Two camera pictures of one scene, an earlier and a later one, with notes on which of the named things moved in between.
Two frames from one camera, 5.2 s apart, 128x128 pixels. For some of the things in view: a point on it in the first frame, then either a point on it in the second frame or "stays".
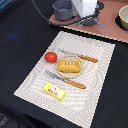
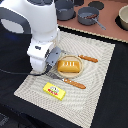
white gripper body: [85, 8] -> [43, 53]
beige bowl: [123, 16] stays
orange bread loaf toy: [68, 66] stays
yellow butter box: [54, 90] stays
